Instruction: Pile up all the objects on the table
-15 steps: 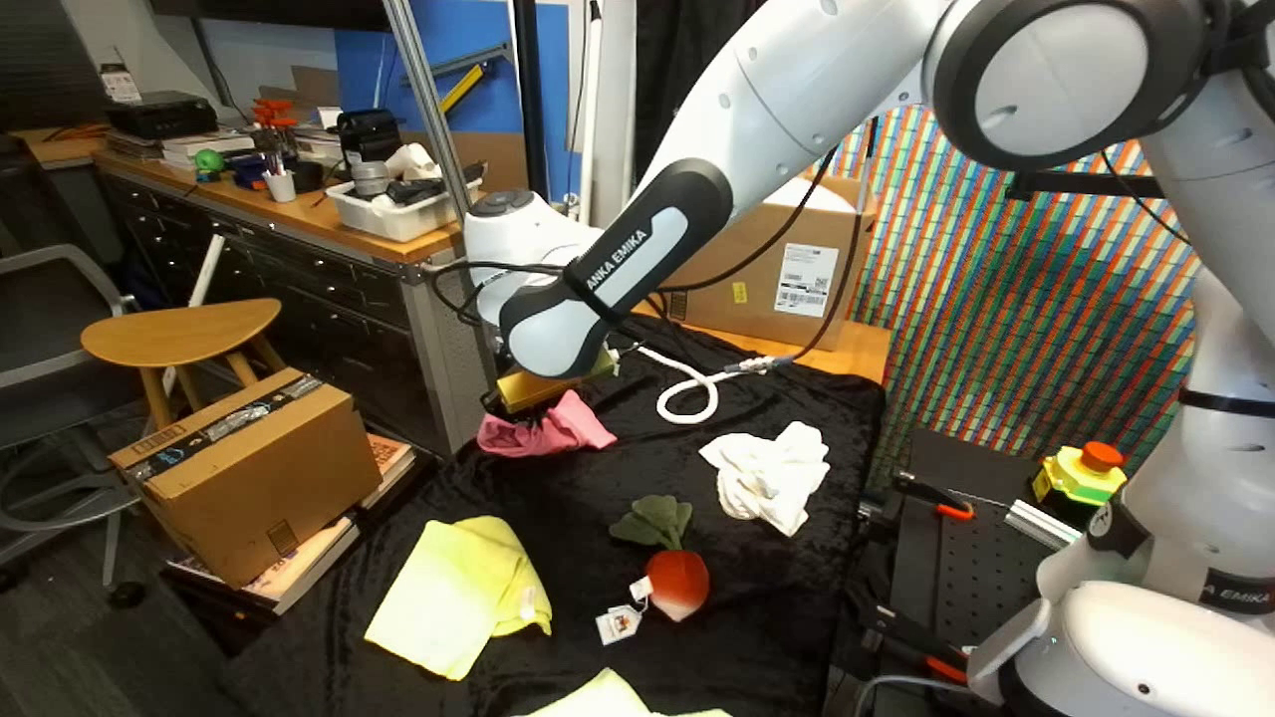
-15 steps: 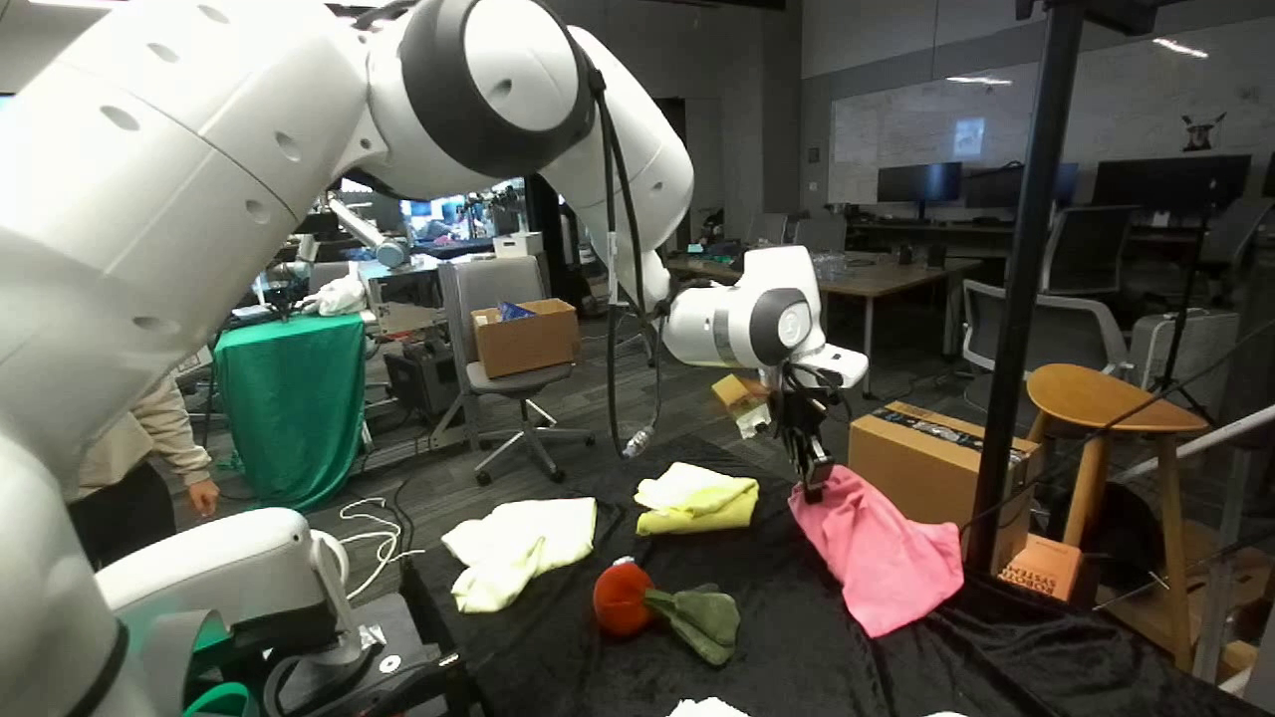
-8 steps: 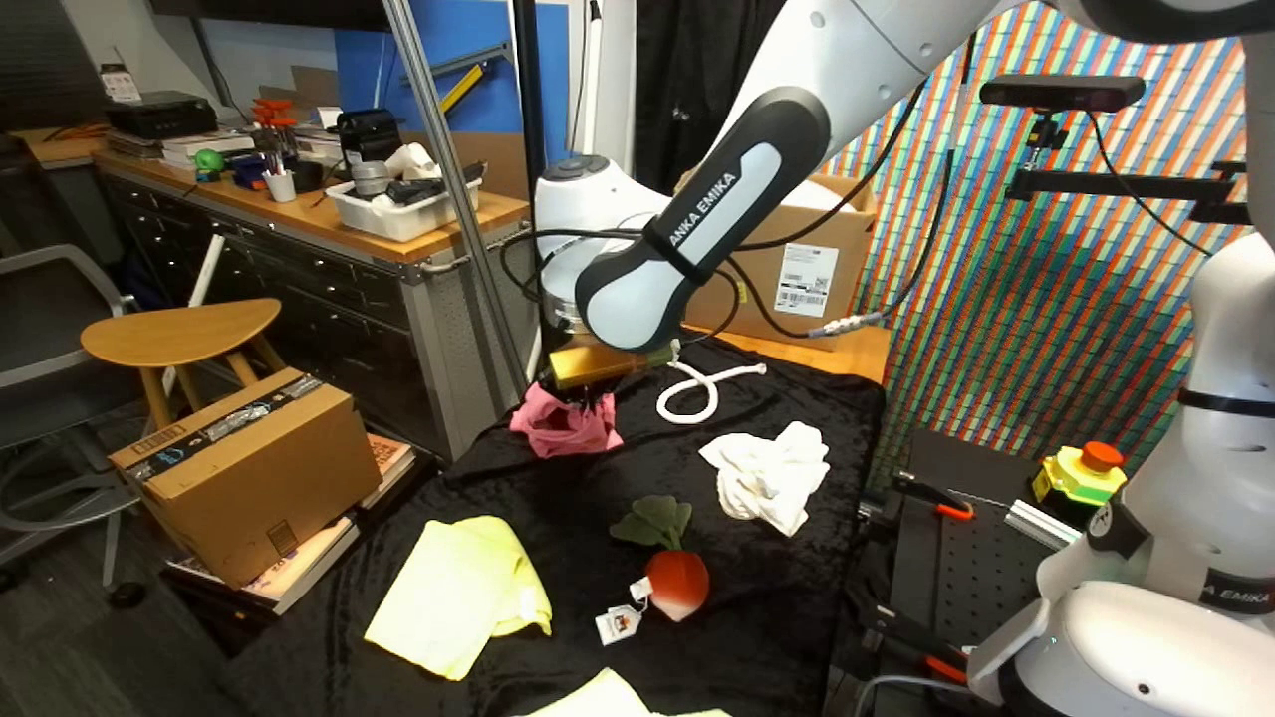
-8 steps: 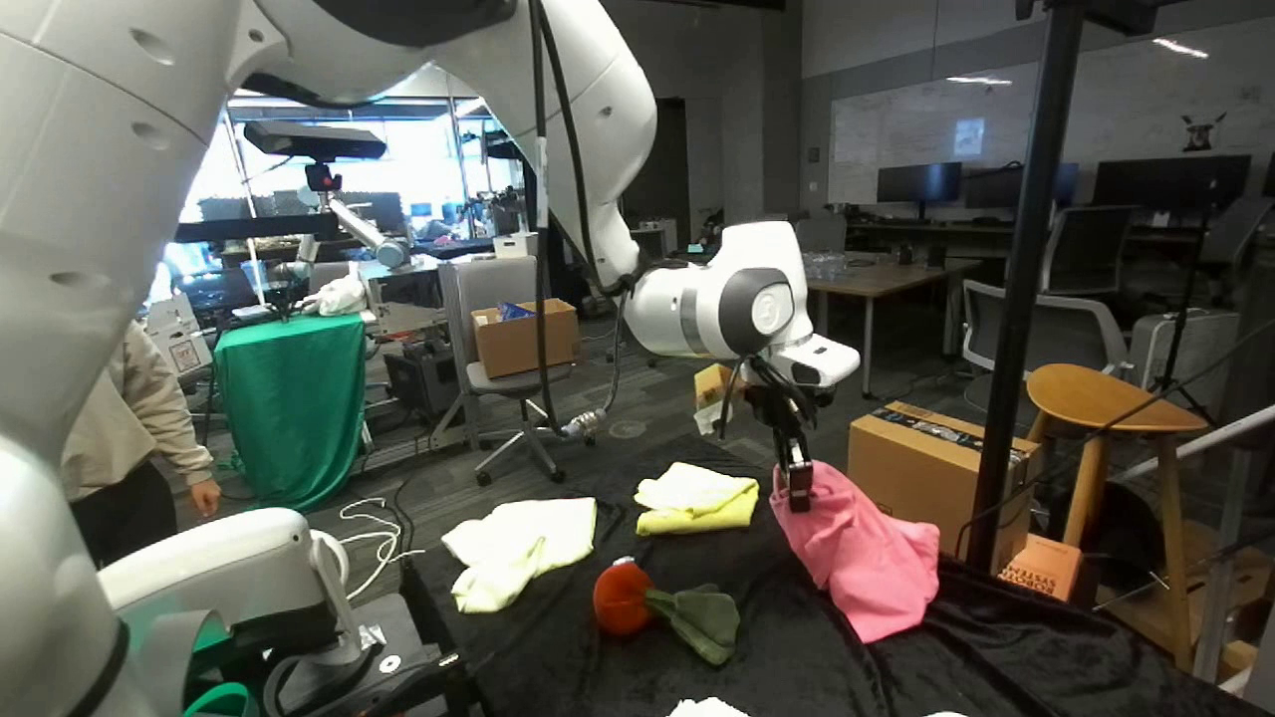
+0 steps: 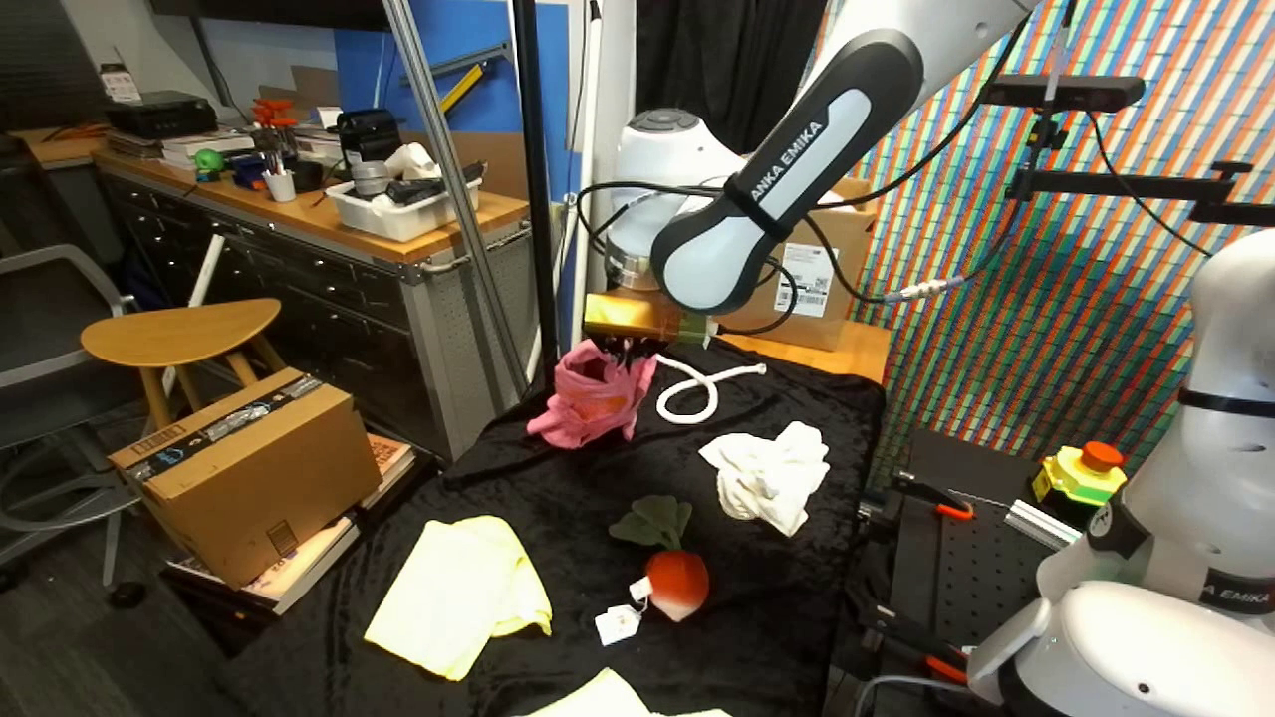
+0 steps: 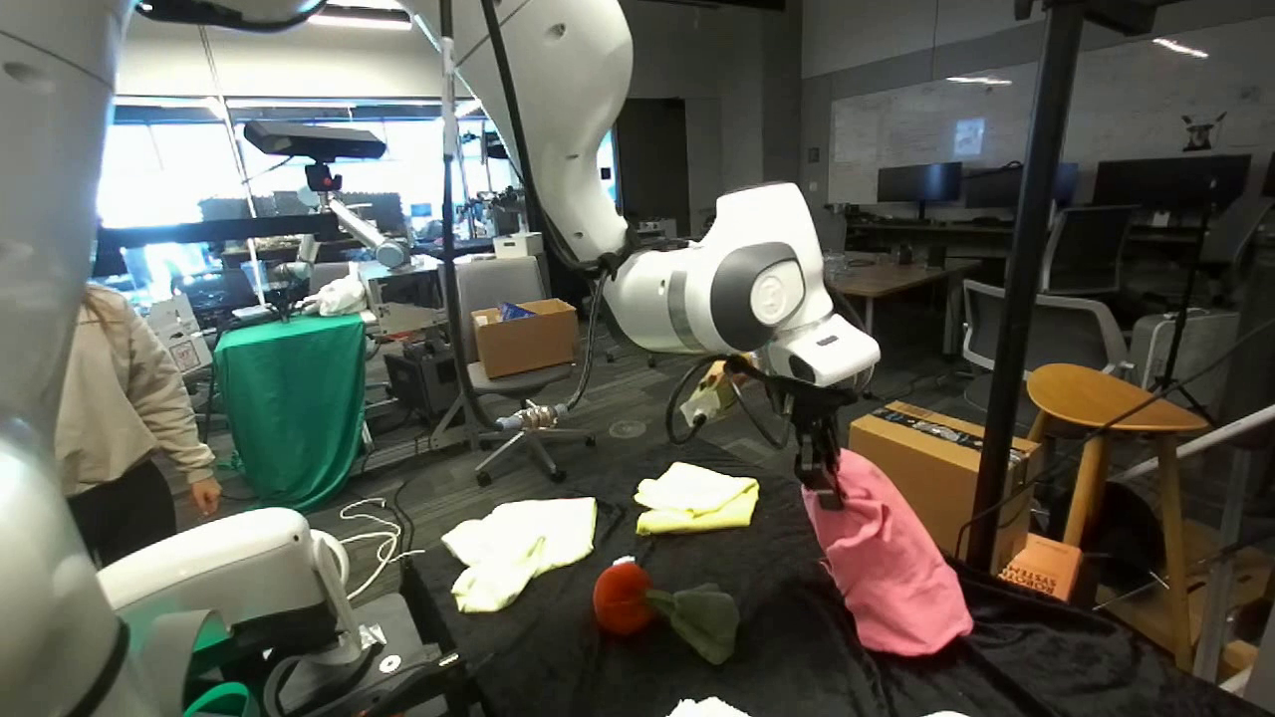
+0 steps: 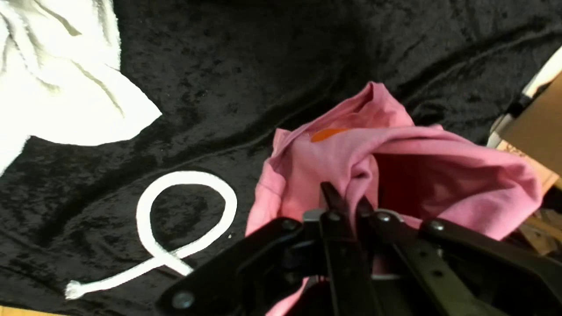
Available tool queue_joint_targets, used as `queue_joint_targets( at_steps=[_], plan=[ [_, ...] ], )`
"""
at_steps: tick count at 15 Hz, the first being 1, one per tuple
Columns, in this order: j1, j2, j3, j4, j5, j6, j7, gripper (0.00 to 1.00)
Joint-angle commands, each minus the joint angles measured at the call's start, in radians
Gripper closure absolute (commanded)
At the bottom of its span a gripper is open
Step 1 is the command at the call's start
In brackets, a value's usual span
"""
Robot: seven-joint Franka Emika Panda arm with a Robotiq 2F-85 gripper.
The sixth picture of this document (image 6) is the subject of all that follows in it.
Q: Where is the silver tripod stand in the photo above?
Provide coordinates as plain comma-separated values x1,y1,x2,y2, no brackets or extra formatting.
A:
431,31,500,456

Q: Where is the small cardboard box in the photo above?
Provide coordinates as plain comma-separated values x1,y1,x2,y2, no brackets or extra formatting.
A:
470,295,584,387

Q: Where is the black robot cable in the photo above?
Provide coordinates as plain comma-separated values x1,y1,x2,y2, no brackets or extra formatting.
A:
475,0,799,456

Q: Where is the black equipment case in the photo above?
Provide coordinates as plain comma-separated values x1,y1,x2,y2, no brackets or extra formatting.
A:
382,330,462,432

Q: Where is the bright yellow cloth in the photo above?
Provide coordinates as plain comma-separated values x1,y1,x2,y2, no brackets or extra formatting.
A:
634,457,766,540

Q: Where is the gray swivel chair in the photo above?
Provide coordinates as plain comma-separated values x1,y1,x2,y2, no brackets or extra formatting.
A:
451,252,601,489

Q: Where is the black mesh office chair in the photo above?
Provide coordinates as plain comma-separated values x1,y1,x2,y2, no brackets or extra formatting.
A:
957,198,1134,384

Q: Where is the green cloth covered table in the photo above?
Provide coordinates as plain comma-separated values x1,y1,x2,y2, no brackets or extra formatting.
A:
211,310,370,513

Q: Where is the wooden stool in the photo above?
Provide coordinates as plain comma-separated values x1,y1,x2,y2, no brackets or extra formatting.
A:
1024,358,1209,668

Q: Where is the black velvet tablecloth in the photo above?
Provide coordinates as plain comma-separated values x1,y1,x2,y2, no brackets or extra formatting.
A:
397,423,1275,717

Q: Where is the cardboard box with black tape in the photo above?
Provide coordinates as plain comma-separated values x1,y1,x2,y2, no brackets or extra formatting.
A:
846,400,1049,561

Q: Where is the red plush radish toy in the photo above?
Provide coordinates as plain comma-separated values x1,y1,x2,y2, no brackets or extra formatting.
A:
589,553,743,668

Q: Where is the bystander bare hand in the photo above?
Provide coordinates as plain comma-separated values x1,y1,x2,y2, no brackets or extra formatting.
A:
183,476,228,528

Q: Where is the pale yellow cloth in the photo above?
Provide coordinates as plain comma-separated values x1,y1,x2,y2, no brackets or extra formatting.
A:
439,493,601,619

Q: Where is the black sensor bar camera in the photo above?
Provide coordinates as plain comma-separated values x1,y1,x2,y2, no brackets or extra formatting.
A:
239,116,390,197

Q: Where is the white curved plastic cover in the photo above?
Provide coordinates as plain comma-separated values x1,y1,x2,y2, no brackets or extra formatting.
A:
95,508,352,668

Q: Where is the silver metal pole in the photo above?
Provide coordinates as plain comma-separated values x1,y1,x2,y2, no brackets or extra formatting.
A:
1113,400,1275,487

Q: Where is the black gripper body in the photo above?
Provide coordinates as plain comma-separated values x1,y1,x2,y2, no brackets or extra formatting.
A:
784,378,852,457

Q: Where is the white paper sign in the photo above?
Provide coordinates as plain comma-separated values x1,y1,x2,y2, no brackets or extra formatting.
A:
134,293,215,384

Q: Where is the black vertical pole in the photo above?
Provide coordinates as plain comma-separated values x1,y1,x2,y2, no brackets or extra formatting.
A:
964,0,1086,577

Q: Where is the pink shirt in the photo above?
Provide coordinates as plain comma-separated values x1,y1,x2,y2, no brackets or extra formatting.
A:
798,447,974,662

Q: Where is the person in beige sweater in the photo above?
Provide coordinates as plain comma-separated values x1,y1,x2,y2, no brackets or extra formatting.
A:
50,278,228,549

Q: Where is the wide black computer monitor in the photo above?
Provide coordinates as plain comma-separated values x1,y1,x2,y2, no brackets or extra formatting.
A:
1093,152,1256,216

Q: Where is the wooden desk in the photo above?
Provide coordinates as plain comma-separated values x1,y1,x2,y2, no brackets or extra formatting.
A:
820,252,953,351

